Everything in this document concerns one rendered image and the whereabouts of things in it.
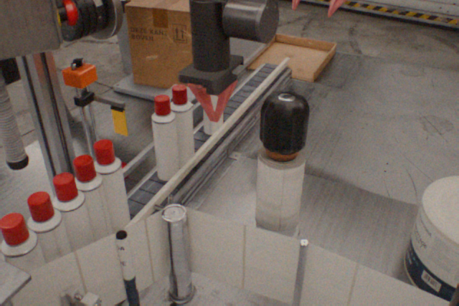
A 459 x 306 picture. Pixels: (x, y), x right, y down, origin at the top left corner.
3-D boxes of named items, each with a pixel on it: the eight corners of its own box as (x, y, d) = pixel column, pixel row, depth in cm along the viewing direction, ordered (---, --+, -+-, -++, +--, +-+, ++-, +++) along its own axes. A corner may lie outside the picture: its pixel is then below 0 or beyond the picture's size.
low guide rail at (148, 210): (69, 304, 72) (67, 296, 71) (64, 301, 73) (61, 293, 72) (289, 62, 154) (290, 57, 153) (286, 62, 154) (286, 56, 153)
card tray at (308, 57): (313, 82, 156) (315, 72, 154) (245, 69, 165) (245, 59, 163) (335, 52, 178) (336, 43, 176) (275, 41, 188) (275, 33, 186)
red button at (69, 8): (55, 4, 61) (77, 1, 62) (49, -2, 63) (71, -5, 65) (60, 31, 63) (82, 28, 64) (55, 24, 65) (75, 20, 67)
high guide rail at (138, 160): (29, 266, 72) (26, 260, 72) (23, 264, 73) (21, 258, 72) (270, 44, 154) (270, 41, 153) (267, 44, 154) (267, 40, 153)
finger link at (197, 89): (244, 112, 76) (244, 60, 71) (226, 132, 70) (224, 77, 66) (209, 104, 78) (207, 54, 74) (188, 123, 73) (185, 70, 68)
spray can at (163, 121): (172, 185, 101) (165, 105, 90) (153, 178, 103) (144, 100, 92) (184, 172, 105) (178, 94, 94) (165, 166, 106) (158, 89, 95)
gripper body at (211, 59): (244, 67, 72) (244, 22, 68) (216, 92, 64) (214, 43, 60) (209, 61, 74) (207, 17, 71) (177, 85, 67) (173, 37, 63)
